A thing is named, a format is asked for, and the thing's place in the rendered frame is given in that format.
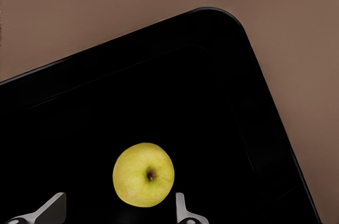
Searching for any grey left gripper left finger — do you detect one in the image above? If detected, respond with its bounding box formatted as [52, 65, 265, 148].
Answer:
[4, 192, 67, 224]

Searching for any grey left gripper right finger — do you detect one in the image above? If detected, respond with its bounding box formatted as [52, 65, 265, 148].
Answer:
[175, 192, 210, 224]

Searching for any yellow-green apple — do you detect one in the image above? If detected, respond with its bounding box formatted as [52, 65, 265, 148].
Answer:
[112, 142, 175, 208]

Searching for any black tray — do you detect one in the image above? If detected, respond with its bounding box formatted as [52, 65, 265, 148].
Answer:
[0, 6, 323, 224]

